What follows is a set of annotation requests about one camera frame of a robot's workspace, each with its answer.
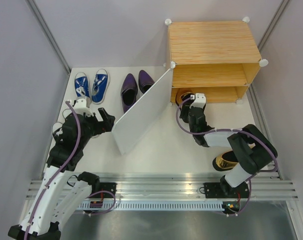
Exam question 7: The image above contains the gold loafer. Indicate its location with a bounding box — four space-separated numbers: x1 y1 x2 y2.
212 151 239 172
175 88 194 106

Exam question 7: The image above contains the white cabinet door panel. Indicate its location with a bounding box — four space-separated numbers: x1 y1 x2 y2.
111 69 173 155

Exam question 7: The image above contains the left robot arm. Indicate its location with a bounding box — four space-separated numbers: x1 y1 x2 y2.
8 107 116 240

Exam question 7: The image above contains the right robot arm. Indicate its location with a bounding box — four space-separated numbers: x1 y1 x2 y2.
176 103 278 198

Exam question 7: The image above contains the wooden shoe cabinet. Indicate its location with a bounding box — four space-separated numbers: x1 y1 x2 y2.
164 17 269 103

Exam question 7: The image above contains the black white sneaker far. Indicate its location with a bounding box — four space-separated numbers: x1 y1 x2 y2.
62 108 72 119

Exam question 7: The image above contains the black white sneaker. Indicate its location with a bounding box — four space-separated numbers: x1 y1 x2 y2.
51 121 63 138
62 108 72 119

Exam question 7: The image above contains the right blue canvas sneaker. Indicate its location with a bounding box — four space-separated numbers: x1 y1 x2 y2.
91 68 110 104

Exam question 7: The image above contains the blue canvas sneaker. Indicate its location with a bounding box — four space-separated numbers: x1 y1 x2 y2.
74 72 90 99
91 68 110 104

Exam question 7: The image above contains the black white sneaker near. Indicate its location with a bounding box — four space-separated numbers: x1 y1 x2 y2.
51 121 63 138

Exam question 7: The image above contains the left purple pointed loafer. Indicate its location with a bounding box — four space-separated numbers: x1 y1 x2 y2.
120 73 138 114

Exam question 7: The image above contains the purple pointed loafer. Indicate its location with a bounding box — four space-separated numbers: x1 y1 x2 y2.
138 70 155 94
120 73 138 114

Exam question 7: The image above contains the left blue canvas sneaker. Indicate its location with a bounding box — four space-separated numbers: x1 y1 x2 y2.
74 72 90 99

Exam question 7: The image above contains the right purple pointed loafer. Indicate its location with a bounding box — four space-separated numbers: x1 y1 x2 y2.
138 70 155 94

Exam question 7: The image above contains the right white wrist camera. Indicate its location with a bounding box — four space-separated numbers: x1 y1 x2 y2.
190 93 207 109

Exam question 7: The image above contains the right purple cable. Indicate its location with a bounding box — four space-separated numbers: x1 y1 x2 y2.
175 97 279 173

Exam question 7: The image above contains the purple cable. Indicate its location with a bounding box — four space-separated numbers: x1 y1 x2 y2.
175 97 279 173
23 99 82 240

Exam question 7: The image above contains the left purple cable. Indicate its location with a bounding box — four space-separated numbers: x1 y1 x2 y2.
23 99 82 240

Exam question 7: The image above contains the white slotted cable duct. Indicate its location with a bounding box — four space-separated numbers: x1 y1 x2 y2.
77 200 225 212

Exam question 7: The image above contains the aluminium rail base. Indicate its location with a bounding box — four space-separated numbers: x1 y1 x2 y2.
25 172 300 201

